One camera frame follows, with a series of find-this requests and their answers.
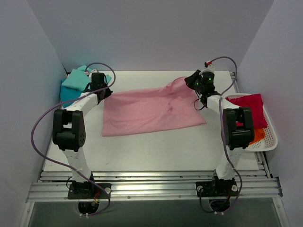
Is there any magenta t-shirt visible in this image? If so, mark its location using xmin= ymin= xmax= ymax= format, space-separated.
xmin=226 ymin=94 xmax=267 ymax=129

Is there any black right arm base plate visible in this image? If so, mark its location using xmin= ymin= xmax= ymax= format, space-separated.
xmin=196 ymin=180 xmax=239 ymax=197

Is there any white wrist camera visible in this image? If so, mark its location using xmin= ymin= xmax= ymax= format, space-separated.
xmin=203 ymin=61 xmax=215 ymax=73
xmin=84 ymin=69 xmax=98 ymax=78

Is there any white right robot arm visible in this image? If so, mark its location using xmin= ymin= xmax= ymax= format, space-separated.
xmin=185 ymin=70 xmax=254 ymax=195

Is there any orange t-shirt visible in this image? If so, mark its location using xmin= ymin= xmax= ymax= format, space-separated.
xmin=250 ymin=128 xmax=266 ymax=145

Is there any pink t-shirt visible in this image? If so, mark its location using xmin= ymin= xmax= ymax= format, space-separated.
xmin=102 ymin=77 xmax=206 ymax=137

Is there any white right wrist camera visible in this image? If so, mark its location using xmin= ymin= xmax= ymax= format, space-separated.
xmin=203 ymin=61 xmax=215 ymax=73

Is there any teal blue folded t-shirt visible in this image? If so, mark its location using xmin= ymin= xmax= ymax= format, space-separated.
xmin=60 ymin=79 xmax=82 ymax=102

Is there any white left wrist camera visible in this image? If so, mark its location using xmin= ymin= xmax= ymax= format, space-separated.
xmin=84 ymin=69 xmax=98 ymax=78

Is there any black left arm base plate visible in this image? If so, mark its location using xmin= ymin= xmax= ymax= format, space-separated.
xmin=67 ymin=182 xmax=108 ymax=200

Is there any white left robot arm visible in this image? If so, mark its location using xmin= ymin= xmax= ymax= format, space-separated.
xmin=53 ymin=72 xmax=112 ymax=198

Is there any white plastic basket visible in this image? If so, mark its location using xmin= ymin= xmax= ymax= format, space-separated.
xmin=225 ymin=93 xmax=278 ymax=152

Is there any aluminium rail frame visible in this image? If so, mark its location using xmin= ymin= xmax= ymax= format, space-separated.
xmin=18 ymin=70 xmax=289 ymax=227

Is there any mint green folded t-shirt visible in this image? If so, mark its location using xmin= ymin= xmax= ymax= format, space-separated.
xmin=62 ymin=65 xmax=112 ymax=92

